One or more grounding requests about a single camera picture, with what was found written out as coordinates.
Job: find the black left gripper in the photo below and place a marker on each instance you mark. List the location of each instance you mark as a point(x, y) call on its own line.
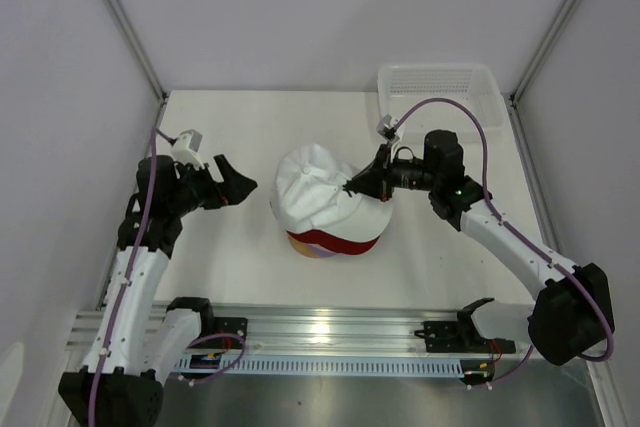
point(234, 189)

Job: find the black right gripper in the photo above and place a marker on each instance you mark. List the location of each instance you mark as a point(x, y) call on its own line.
point(377, 180)

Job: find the white baseball cap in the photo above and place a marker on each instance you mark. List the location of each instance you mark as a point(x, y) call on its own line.
point(308, 195)

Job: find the red baseball cap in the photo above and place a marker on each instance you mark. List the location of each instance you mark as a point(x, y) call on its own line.
point(335, 244)

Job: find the pink baseball cap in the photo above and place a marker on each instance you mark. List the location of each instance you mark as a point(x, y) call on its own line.
point(305, 249)

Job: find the purple LA baseball cap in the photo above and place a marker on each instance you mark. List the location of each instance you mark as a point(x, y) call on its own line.
point(325, 253)

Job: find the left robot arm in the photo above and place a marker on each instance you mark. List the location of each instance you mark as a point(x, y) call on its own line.
point(121, 380)

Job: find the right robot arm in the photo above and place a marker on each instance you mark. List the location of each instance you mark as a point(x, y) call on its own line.
point(571, 313)

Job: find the white plastic basket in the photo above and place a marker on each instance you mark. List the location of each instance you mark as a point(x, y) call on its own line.
point(401, 86)

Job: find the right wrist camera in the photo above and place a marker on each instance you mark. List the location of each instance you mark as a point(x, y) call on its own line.
point(391, 131)

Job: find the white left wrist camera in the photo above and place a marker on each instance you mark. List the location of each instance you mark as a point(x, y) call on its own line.
point(185, 149)

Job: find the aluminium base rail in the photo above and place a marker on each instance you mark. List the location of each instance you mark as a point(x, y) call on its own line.
point(325, 329)

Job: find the white slotted cable duct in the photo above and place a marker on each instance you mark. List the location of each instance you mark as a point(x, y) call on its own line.
point(307, 365)

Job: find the aluminium frame post left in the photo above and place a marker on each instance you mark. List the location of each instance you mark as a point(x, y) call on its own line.
point(132, 41)

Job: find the aluminium frame post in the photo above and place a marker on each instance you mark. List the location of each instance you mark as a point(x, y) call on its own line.
point(559, 21)
point(132, 41)

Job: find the aluminium frame post right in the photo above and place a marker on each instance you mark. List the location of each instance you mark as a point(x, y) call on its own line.
point(559, 21)

